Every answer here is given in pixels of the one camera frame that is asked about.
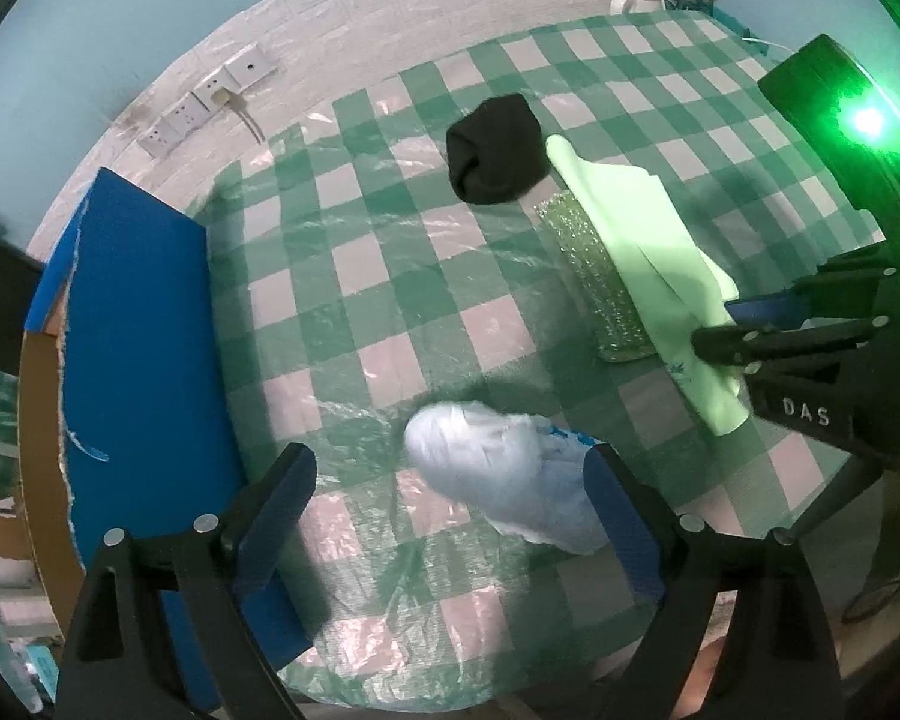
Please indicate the light blue cloth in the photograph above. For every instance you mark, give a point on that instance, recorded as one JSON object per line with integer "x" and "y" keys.
{"x": 487, "y": 465}

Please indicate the teal plastic basket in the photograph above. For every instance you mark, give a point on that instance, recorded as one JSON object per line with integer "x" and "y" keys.
{"x": 727, "y": 21}

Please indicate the white round-hole wall socket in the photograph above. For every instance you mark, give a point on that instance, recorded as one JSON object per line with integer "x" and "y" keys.
{"x": 251, "y": 64}

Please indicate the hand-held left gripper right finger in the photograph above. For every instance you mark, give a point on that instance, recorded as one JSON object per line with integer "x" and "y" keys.
{"x": 622, "y": 525}

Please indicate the green checkered tablecloth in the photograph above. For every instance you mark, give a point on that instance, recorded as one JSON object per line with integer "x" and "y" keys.
{"x": 390, "y": 262}

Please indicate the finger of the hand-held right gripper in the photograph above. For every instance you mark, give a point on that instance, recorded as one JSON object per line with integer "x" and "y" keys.
{"x": 765, "y": 345}
{"x": 765, "y": 310}

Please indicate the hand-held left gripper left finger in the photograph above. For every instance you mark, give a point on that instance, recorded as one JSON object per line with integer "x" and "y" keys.
{"x": 270, "y": 532}

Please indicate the bubble wrap sheet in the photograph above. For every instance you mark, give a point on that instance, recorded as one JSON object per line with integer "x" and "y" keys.
{"x": 592, "y": 277}

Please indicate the blue cardboard box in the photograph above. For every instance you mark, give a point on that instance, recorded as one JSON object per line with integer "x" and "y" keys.
{"x": 142, "y": 330}

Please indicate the light green cloth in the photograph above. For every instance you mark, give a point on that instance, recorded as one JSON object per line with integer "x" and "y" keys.
{"x": 645, "y": 240}

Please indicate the black cloth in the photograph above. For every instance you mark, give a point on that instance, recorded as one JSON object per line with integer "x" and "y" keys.
{"x": 495, "y": 150}

